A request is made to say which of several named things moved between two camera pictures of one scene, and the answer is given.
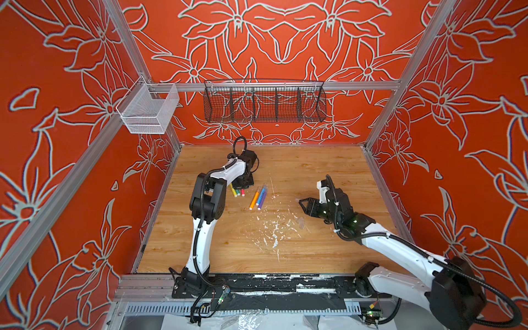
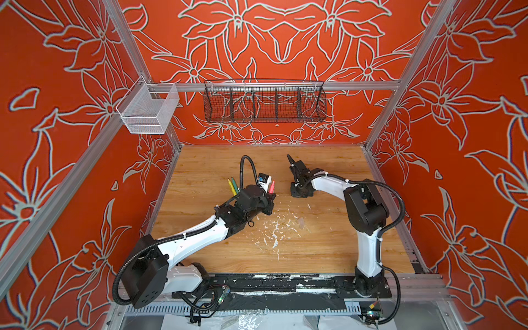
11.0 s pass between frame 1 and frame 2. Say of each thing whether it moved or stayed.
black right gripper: moved
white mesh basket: stayed
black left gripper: moved
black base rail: stayed
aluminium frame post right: stayed
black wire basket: stayed
